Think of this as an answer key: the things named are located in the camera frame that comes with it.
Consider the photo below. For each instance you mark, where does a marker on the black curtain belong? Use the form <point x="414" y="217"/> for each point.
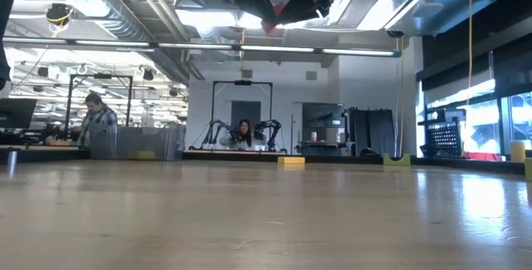
<point x="374" y="131"/>

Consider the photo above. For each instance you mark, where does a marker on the long LED light bar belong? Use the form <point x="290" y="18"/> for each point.
<point x="199" y="46"/>

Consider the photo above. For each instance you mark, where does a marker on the person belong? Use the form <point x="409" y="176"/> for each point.
<point x="245" y="135"/>
<point x="97" y="120"/>

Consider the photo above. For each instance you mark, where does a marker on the silver spiral air duct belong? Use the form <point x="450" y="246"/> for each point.
<point x="120" y="21"/>

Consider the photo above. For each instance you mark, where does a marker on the green arched foam block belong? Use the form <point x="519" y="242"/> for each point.
<point x="387" y="161"/>

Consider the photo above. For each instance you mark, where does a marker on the black perforated cart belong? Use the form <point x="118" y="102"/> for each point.
<point x="444" y="139"/>

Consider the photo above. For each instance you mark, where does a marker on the dark grey translucent bin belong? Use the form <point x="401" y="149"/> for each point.
<point x="124" y="137"/>

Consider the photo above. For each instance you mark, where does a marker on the black computer monitor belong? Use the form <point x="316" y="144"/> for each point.
<point x="16" y="113"/>

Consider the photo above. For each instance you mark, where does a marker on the dark grey door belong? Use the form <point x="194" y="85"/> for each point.
<point x="245" y="110"/>

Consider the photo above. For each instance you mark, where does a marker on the small green foam block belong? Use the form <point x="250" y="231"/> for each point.
<point x="528" y="169"/>

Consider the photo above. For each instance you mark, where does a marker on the black ceiling camera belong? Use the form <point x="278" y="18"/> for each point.
<point x="395" y="34"/>

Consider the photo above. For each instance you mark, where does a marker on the black background station frame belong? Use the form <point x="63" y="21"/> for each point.
<point x="242" y="82"/>
<point x="101" y="76"/>

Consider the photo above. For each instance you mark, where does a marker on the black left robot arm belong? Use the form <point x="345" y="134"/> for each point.
<point x="6" y="21"/>

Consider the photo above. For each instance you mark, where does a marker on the silver rectangular air duct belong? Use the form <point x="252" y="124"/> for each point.
<point x="415" y="4"/>

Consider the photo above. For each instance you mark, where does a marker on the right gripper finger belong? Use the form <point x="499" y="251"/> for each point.
<point x="264" y="4"/>
<point x="301" y="10"/>

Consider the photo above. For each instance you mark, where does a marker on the grey wall vent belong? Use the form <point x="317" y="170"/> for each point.
<point x="247" y="74"/>
<point x="311" y="75"/>

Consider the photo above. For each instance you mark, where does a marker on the black background robot arm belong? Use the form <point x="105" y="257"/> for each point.
<point x="272" y="131"/>
<point x="214" y="131"/>

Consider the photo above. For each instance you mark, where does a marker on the yellow cylinder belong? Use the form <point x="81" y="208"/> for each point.
<point x="518" y="151"/>

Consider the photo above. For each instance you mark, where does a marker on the red low object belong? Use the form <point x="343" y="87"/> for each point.
<point x="482" y="156"/>

